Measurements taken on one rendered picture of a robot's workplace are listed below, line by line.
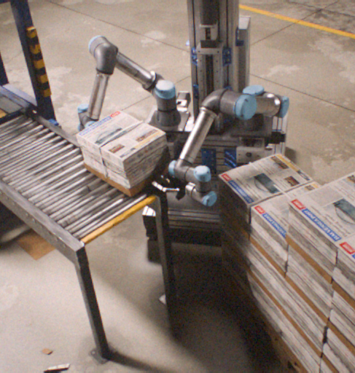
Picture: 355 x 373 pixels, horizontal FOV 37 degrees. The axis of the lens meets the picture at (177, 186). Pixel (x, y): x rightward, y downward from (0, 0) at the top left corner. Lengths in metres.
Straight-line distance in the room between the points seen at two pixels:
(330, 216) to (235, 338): 1.15
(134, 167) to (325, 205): 0.93
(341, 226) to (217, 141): 1.25
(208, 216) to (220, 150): 0.46
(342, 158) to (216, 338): 1.92
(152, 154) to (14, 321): 1.33
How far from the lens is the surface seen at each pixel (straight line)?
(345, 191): 2.23
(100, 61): 2.87
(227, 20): 3.00
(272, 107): 2.83
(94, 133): 2.72
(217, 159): 3.18
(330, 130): 4.64
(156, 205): 2.67
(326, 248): 2.09
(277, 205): 2.50
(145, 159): 2.59
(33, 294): 3.41
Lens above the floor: 2.43
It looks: 38 degrees down
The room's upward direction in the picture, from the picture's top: 5 degrees counter-clockwise
